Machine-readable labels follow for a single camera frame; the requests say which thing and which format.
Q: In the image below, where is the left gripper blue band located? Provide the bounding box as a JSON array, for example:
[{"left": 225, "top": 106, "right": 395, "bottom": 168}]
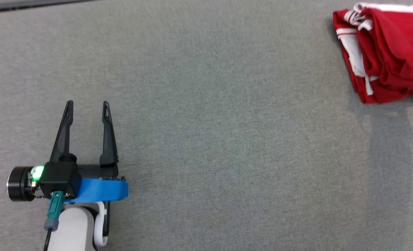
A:
[{"left": 7, "top": 100, "right": 129, "bottom": 204}]

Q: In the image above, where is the red jersey white striped trim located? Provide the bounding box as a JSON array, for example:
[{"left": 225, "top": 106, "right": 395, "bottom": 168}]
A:
[{"left": 333, "top": 3, "right": 413, "bottom": 104}]

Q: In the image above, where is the left cable green connector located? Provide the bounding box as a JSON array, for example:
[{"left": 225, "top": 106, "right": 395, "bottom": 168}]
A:
[{"left": 43, "top": 191, "right": 66, "bottom": 251}]

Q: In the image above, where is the white left arm cable loop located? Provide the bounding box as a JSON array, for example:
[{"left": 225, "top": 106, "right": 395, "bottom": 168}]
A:
[{"left": 93, "top": 201, "right": 108, "bottom": 247}]

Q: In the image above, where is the dark wall baseboard strip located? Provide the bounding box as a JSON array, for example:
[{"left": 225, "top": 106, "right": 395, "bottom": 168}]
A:
[{"left": 0, "top": 0, "right": 96, "bottom": 14}]

